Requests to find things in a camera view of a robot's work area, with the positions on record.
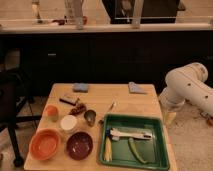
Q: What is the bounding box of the green chili pepper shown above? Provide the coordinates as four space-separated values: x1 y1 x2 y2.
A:
128 138 147 164

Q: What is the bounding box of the grey metal cup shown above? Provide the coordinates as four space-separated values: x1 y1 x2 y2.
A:
84 110 96 127

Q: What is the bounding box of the small spoon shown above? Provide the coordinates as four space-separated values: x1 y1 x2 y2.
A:
98 102 116 124

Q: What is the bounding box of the black office chair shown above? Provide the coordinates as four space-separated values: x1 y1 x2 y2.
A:
0 49 43 168

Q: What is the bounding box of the orange red bowl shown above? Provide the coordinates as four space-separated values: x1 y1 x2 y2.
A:
29 129 61 161

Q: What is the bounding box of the grey blue cloth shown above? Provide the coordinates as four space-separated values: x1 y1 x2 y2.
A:
128 82 145 94

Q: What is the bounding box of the green plastic tray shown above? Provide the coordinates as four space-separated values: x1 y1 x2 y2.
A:
99 114 170 171

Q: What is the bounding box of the dark cabinet counter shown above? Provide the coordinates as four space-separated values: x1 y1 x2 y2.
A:
0 31 213 95

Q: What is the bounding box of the small orange cup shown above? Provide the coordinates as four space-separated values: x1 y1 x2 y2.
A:
44 105 59 122

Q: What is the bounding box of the black brown eraser block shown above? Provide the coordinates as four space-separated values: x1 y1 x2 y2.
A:
59 95 79 106

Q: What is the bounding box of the dark maroon bowl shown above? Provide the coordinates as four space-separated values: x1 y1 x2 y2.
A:
66 132 93 160

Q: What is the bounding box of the yellow corn cob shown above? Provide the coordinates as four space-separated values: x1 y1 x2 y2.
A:
103 137 112 162

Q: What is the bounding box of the white bowl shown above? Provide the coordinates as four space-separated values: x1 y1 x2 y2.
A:
60 115 77 133

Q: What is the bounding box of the dark red grape bunch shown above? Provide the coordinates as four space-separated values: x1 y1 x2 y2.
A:
70 103 87 116

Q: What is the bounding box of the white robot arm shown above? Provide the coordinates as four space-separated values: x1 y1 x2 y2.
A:
158 62 213 126

